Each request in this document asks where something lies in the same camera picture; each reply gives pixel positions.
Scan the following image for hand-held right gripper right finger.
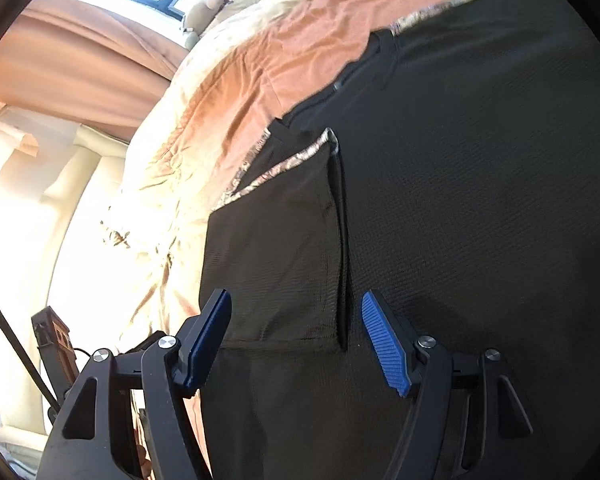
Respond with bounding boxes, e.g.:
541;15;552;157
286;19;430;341
361;289;548;480

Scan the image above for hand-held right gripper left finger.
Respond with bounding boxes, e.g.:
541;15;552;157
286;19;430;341
37;289;233;480

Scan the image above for black shorts with camouflage trim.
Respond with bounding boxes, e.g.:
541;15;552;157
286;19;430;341
200;0;600;480

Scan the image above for brown wooden stand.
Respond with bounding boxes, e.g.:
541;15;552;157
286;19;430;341
31;306;82;397

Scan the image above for orange bed sheet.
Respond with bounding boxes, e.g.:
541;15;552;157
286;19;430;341
125;0;546;346

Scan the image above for peach curtain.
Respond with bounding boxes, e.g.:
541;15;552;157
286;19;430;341
0;7;191;146

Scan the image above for beige plush toy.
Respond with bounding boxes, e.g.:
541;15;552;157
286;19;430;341
180;0;228;48

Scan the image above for black cable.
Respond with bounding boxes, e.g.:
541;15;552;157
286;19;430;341
0;272;63;408

